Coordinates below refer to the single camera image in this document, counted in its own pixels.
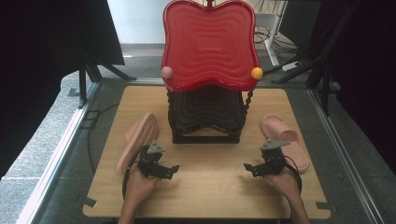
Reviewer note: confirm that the person's left hand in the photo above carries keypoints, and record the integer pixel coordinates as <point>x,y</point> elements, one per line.
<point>138,186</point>

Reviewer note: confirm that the pink slipper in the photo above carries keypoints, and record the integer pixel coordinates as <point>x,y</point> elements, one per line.
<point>280,129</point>
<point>140,140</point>

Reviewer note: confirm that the dark monitor panel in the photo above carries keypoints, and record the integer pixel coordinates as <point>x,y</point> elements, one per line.
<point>299,21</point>

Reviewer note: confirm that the red and black shoe rack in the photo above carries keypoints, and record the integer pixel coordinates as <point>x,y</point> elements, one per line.
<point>210,46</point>

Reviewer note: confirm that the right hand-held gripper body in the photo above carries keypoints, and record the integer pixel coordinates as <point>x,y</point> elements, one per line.
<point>274,161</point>

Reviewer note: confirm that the aluminium rail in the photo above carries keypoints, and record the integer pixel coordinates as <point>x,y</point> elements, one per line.
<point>59,152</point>
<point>345,152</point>

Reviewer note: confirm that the black metal stand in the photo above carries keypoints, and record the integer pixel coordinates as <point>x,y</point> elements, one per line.
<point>82,84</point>
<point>325,90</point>

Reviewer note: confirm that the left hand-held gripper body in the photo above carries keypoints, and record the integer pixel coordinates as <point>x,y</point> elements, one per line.
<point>149,161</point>

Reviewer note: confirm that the black curtain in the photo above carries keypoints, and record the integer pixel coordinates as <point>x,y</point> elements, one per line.
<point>46,46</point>
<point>367,62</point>

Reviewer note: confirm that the white power strip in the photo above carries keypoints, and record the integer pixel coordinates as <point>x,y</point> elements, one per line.
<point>291,66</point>

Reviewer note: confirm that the person's right hand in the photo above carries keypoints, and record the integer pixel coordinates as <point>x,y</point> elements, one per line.
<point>286,183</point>

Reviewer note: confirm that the white desk leg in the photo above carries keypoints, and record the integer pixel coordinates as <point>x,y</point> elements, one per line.
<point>274,37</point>

